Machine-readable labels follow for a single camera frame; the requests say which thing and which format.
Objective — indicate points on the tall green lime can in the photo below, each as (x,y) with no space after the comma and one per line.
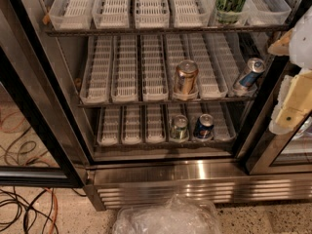
(229,11)

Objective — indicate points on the green soda can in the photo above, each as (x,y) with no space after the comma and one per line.
(178,129)

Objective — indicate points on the dark blue soda can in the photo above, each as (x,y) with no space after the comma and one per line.
(204,127)

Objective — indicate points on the gold copper soda can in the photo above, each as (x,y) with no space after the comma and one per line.
(186,73)

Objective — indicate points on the blue silver soda can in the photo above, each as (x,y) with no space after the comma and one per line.
(252,71)

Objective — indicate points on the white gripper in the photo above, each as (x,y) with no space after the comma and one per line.
(302,46)

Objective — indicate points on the crumpled clear plastic bag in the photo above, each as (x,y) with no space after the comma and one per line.
(177,216)

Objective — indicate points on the stainless steel fridge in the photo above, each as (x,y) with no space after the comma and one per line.
(111,68)

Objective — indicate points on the top wire shelf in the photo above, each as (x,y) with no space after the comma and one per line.
(134,31)

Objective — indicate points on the bottom wire shelf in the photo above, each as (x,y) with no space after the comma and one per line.
(168,145)

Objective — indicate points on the middle wire shelf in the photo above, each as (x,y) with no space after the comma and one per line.
(172,101)

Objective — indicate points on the wire shelf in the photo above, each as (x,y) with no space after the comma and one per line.
(168,145)
(134,31)
(172,101)

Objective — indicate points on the open glass fridge door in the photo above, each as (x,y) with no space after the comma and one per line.
(35,73)

